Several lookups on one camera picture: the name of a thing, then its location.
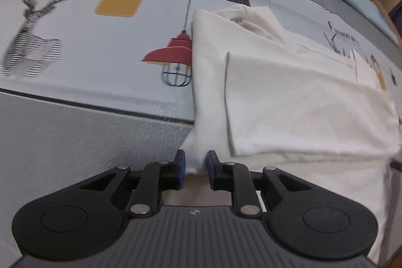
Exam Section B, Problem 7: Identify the grey printed bed sheet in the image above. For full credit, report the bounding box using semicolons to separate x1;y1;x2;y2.
1;0;401;267

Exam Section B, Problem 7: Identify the white small garment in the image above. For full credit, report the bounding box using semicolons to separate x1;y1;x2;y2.
183;6;401;260

